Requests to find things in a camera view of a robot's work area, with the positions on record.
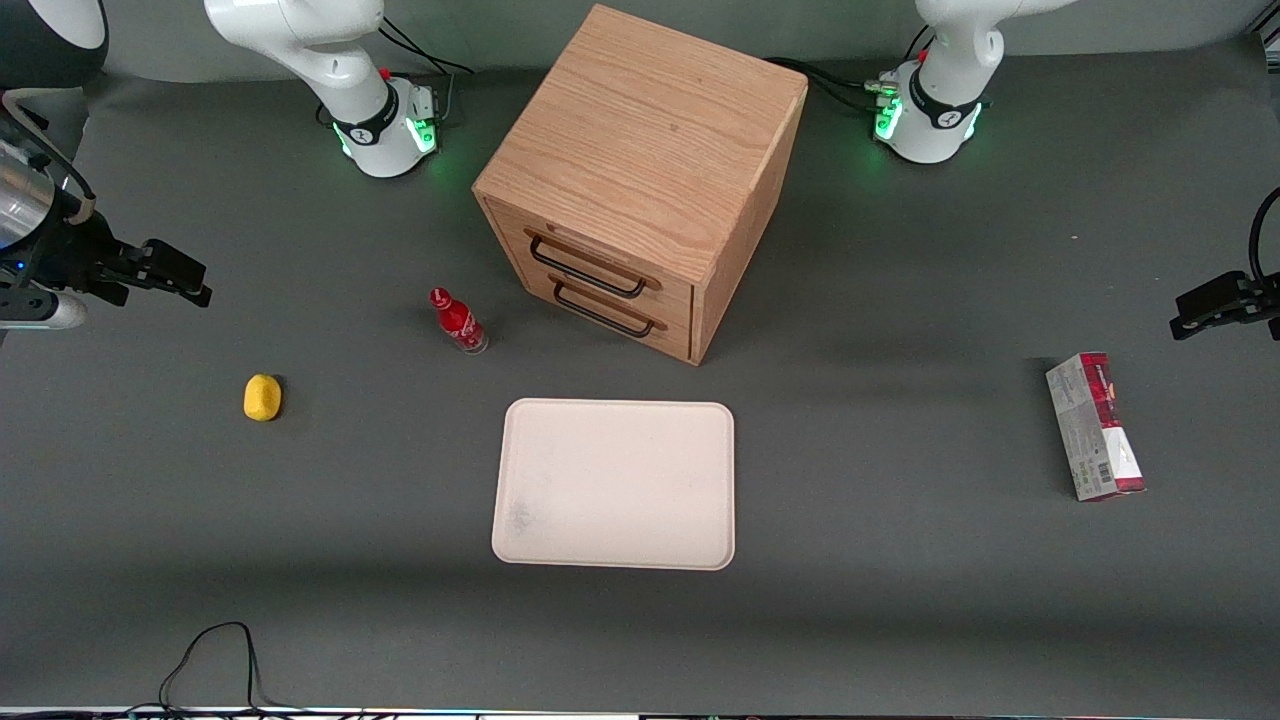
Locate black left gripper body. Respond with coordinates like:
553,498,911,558
1245,272,1280,341

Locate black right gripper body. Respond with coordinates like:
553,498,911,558
0,212,117,294

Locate red coke bottle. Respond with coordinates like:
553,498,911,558
429,287,491,355

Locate beige rectangular tray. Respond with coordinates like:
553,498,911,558
491,398,737,572

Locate yellow lemon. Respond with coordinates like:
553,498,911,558
243,374,283,422

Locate red grey cardboard box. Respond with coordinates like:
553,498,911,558
1045,351,1148,503

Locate grey table cover mat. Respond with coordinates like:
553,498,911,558
0,40,1280,713

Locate oak wooden drawer cabinet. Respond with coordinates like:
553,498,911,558
472,3,809,367

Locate wooden drawer front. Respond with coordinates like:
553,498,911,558
495,205,695,326
520,265,694,363

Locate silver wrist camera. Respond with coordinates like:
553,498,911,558
0,288,89,332

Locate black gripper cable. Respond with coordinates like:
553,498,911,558
1247,185,1280,281

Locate black arm base cables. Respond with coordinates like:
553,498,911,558
765,25,937,113
378,15,477,126

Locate thin black looped cable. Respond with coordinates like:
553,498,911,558
158,621,301,717

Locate black wire drawer handle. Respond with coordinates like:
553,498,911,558
549,276,669,339
527,230,663,300

